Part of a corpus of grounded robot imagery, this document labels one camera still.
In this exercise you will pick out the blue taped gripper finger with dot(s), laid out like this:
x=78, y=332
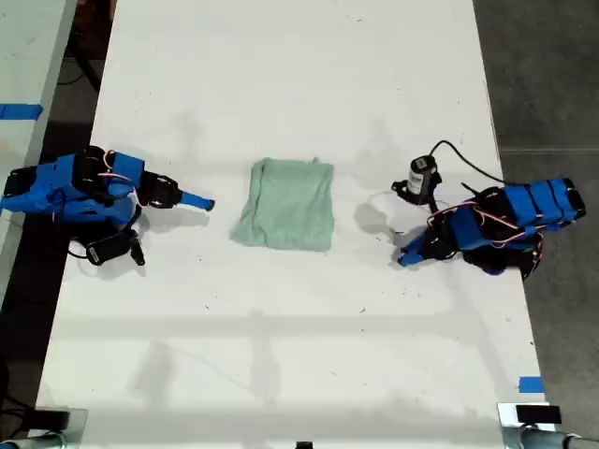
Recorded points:
x=416, y=250
x=194, y=200

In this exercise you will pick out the pale green t-shirt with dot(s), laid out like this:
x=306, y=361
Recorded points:
x=285, y=206

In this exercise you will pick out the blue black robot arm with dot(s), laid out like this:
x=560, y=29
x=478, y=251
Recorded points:
x=47, y=194
x=538, y=206

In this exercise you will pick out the long blue tape strip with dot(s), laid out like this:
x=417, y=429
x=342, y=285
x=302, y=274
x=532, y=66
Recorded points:
x=21, y=111

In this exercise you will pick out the short blue tape strip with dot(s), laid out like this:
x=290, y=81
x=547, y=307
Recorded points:
x=531, y=384

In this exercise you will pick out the silver metal plate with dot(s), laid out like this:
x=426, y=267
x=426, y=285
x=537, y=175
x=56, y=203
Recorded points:
x=506, y=414

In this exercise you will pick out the white side table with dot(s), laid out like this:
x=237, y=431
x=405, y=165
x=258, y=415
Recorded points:
x=28, y=56

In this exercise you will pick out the black clamp box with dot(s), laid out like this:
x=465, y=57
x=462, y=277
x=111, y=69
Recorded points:
x=52, y=419
x=538, y=414

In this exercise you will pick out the grey metal tube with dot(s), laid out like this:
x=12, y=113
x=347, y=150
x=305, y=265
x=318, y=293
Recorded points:
x=543, y=438

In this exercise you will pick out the small black edge clip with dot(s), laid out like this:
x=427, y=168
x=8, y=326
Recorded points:
x=304, y=445

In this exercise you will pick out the black camera stalk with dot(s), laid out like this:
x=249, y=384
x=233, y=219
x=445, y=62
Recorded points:
x=433, y=192
x=137, y=248

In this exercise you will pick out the black camera box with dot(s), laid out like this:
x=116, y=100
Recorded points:
x=107, y=248
x=420, y=175

